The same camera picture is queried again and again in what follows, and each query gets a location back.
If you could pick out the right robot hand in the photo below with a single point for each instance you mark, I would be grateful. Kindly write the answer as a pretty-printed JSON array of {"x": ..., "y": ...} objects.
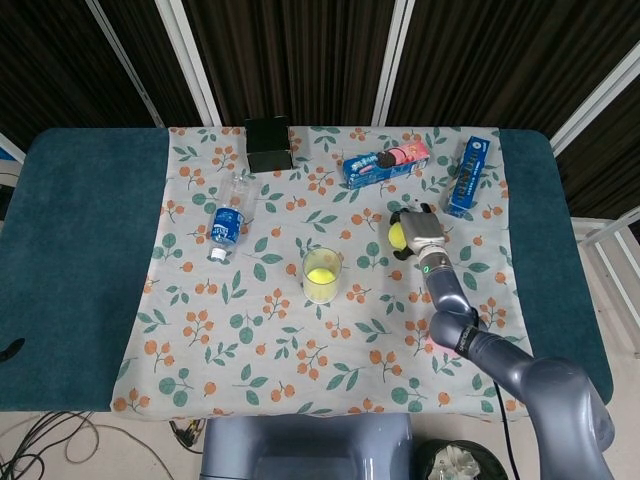
[{"x": 425, "y": 231}]

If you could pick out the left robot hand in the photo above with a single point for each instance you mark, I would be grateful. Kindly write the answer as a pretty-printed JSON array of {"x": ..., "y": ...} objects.
[{"x": 11, "y": 349}]

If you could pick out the yellow tennis ball black print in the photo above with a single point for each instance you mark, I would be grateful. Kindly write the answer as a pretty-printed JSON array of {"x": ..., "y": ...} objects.
[{"x": 396, "y": 236}]

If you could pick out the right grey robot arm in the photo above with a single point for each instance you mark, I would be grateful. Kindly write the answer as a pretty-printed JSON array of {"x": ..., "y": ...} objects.
[{"x": 550, "y": 390}]

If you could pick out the blue pink cookie box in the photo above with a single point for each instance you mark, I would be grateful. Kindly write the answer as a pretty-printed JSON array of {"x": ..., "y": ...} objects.
[{"x": 385, "y": 162}]

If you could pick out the teal table cover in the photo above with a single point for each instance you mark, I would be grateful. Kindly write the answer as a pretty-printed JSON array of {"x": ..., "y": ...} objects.
[{"x": 85, "y": 260}]

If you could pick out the tall clear plastic cup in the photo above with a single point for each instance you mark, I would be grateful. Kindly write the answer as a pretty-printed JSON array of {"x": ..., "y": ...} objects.
[{"x": 322, "y": 295}]

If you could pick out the black open box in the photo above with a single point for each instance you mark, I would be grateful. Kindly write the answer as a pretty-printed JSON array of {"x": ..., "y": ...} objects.
[{"x": 267, "y": 142}]

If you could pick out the floral orange-berry tablecloth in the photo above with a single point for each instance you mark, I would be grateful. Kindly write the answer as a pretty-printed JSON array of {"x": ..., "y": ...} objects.
[{"x": 280, "y": 345}]

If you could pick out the white metal rack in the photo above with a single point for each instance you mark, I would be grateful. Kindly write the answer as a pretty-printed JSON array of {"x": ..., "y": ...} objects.
[{"x": 612, "y": 240}]

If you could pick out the clear water bottle blue label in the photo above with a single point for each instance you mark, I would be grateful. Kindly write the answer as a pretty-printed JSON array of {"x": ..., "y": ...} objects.
[{"x": 227, "y": 225}]

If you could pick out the black trash bin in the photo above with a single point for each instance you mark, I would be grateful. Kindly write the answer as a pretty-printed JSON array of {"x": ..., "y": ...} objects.
[{"x": 460, "y": 457}]

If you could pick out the grey robot torso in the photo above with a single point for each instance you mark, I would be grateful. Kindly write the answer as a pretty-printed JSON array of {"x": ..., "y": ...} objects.
[{"x": 300, "y": 450}]

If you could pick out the white screen frame post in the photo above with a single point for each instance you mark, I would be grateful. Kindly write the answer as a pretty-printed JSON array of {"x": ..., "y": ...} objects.
[
  {"x": 187, "y": 60},
  {"x": 392, "y": 60},
  {"x": 595, "y": 95},
  {"x": 125, "y": 60}
]

